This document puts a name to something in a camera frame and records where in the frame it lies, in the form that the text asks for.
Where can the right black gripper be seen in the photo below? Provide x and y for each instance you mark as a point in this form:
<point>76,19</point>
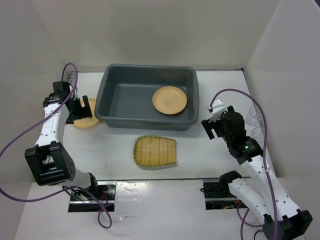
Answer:
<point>208,124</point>

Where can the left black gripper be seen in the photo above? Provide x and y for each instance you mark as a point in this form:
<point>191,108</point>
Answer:
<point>83,112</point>

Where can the tan plate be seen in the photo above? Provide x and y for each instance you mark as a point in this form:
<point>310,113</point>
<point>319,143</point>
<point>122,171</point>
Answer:
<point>169,100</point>
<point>87,122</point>

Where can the clear plastic cup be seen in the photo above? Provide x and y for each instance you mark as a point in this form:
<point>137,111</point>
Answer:
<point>254,117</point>
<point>258,133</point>

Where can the woven bamboo tray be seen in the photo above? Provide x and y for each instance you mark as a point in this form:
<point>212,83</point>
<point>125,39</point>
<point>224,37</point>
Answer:
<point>152,151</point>

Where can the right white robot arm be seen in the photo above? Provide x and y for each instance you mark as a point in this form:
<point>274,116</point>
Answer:
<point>280,216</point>

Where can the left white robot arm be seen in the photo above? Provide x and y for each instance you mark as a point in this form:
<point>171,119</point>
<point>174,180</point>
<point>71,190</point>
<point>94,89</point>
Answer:
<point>48,160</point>

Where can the grey plastic bin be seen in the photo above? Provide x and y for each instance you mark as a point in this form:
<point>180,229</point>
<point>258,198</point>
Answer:
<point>124,98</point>

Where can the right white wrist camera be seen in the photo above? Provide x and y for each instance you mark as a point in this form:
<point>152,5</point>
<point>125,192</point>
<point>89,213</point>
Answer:
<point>217,109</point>

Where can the aluminium table rail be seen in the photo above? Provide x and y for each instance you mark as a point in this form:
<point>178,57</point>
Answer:
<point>72,77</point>

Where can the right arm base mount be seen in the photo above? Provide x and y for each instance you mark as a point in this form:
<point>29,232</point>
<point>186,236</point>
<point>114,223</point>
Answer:
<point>216,198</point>

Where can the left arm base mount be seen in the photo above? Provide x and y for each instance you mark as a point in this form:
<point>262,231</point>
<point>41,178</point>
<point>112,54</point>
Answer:
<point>81,202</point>

